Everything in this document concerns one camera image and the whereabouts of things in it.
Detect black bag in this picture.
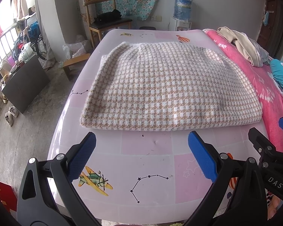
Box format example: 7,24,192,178
94,9,122,23

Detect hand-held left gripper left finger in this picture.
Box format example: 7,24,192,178
17,132,102,226

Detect small wooden stool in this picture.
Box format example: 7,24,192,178
63,53,91,80

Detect red paper sheet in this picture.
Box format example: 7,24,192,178
0,179,18,212

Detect metal balcony railing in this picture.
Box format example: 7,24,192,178
0,22,22,128

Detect wheelchair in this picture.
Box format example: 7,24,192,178
13,20,52,60

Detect wooden chair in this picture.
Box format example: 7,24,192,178
83,0,132,47

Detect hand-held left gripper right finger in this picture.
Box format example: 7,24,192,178
184,131,268,226

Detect blue water bottle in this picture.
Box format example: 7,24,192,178
173,0,194,21

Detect clear plastic bag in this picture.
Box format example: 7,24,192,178
62,35,92,59

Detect beige houndstooth fuzzy coat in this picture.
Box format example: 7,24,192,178
80,41,263,132

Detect dark wooden door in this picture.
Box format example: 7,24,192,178
257,0,283,59

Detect pale hanging clothes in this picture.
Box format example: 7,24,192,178
10,0,29,20

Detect pink floral blanket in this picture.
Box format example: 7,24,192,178
203,28,283,153

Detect white water dispenser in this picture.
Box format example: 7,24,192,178
168,16,192,31

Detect beige clothes pile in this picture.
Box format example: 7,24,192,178
217,26,270,67

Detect dark cabinet with clutter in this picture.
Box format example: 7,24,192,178
2,55,50,114

